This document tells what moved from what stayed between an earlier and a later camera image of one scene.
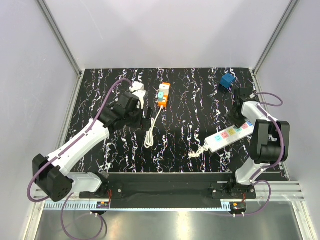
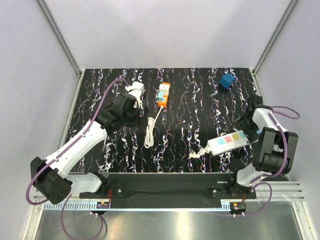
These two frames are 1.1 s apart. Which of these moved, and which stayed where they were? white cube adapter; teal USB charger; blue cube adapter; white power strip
Moved: white power strip
Stayed: white cube adapter; teal USB charger; blue cube adapter
